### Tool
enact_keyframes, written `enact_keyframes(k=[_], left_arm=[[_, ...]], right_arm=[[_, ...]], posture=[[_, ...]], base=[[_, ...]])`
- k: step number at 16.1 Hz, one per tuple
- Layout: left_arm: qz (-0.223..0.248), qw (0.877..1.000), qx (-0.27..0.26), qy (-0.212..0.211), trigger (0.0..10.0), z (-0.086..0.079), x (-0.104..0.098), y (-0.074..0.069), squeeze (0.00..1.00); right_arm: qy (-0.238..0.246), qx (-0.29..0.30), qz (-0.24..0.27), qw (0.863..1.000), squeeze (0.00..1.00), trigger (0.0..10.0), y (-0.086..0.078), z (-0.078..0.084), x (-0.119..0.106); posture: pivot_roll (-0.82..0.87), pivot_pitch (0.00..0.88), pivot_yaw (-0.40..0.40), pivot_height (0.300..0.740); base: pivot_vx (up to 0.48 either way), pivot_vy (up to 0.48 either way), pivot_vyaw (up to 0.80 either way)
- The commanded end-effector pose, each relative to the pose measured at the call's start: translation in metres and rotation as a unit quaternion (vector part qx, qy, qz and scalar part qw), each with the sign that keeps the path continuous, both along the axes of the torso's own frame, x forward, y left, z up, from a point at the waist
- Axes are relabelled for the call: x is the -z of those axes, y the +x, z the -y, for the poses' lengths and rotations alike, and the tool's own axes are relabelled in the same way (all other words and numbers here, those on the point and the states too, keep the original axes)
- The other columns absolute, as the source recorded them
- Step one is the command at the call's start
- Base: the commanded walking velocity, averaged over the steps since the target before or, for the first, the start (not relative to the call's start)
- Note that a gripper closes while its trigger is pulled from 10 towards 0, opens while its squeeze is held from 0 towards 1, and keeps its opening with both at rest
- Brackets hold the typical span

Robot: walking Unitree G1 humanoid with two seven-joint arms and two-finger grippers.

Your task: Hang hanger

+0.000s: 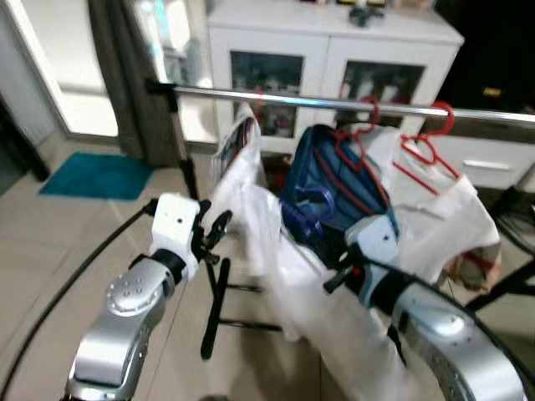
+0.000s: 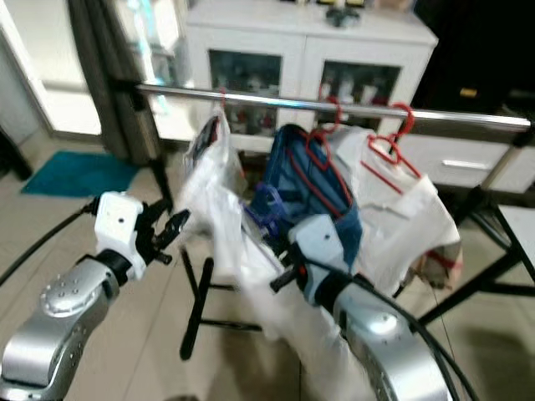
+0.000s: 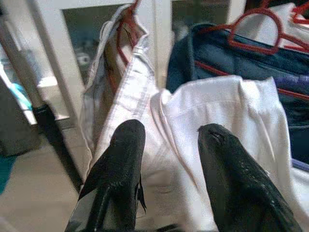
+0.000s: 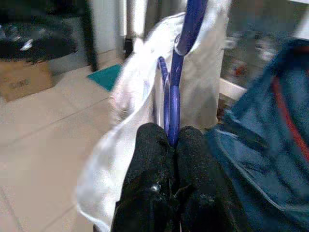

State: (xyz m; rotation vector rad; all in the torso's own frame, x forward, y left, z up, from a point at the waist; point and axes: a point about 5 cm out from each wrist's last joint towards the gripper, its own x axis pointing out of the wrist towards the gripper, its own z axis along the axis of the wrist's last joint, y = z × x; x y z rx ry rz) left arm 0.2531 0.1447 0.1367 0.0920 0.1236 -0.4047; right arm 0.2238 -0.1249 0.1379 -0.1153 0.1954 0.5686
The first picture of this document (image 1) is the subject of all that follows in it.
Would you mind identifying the white t-shirt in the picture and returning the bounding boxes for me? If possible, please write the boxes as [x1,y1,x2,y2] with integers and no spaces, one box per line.
[230,180,419,401]

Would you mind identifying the white glass door cabinet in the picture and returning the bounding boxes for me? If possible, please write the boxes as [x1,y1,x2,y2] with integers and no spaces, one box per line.
[205,0,465,160]

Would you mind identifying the blue denim garment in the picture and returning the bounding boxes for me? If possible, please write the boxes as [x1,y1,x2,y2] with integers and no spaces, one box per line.
[278,124,402,268]

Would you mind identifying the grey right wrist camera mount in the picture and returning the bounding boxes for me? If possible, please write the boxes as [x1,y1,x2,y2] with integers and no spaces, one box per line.
[347,216,400,302]

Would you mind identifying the grey curtain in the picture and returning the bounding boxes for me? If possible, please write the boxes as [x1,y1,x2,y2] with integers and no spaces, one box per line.
[88,0,197,168]

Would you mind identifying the white drawer tv console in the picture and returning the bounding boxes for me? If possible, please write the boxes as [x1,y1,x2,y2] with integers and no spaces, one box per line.
[451,134,535,191]

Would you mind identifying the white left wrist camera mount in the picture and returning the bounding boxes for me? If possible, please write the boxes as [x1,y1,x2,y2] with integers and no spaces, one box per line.
[150,194,201,281]

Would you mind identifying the white collared shirt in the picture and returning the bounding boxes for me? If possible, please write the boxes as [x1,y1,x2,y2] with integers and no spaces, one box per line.
[368,125,502,293]

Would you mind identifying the black television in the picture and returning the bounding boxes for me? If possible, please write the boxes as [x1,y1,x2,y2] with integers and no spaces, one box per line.
[435,0,535,118]

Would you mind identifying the teal floor mat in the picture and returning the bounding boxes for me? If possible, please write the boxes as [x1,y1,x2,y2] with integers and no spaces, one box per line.
[38,150,155,201]

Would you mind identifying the red plastic hanger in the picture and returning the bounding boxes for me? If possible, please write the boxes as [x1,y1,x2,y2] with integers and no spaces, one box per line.
[249,86,267,118]
[391,100,462,199]
[297,94,394,216]

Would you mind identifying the beige white hung garment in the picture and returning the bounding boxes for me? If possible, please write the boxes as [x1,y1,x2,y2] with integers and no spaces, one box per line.
[209,104,281,218]

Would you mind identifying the purple plastic hanger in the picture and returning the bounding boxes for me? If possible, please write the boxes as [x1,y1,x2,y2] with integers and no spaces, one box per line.
[284,185,345,247]

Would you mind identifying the glass sliding door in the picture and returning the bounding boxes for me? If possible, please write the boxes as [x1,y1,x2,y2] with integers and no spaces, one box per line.
[0,0,122,143]

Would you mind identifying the steel clothes rack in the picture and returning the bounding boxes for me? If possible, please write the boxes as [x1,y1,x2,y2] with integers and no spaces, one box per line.
[145,79,535,362]

